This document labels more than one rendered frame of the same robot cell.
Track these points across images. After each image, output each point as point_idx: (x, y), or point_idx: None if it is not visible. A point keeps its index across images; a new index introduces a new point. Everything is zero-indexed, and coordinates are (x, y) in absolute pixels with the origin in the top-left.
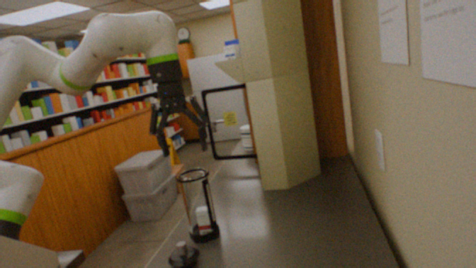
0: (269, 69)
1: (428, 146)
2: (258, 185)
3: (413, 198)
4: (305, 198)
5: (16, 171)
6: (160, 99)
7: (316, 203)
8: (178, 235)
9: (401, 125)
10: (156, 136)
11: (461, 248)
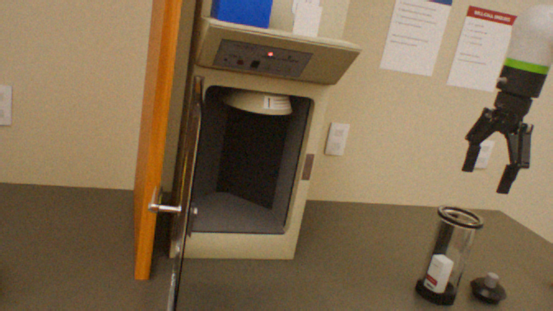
0: None
1: (436, 117)
2: (272, 266)
3: (402, 152)
4: (306, 228)
5: None
6: (522, 117)
7: (314, 223)
8: None
9: (401, 111)
10: (519, 169)
11: (452, 152)
